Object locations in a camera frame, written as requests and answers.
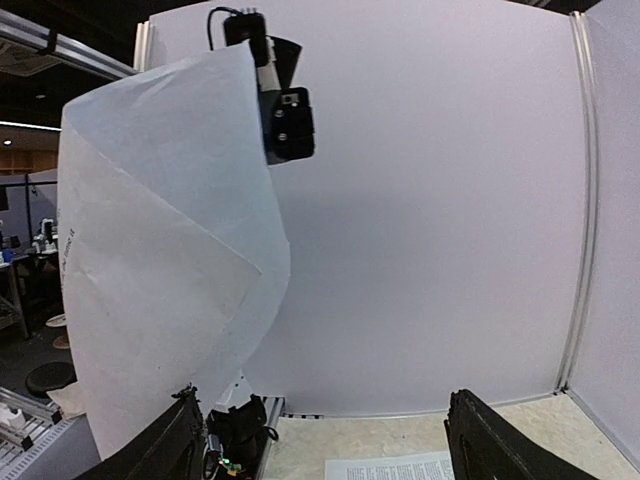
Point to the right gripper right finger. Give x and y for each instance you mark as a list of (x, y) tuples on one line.
[(483, 445)]

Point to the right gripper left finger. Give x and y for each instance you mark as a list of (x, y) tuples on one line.
[(172, 447)]

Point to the black round stool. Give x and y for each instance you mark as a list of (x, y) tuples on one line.
[(48, 377)]

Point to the stack of printed papers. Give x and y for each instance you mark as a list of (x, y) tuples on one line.
[(173, 257)]

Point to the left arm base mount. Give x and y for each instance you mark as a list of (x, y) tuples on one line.
[(241, 428)]

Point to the top overhead camera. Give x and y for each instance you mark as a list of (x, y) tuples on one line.
[(286, 110)]

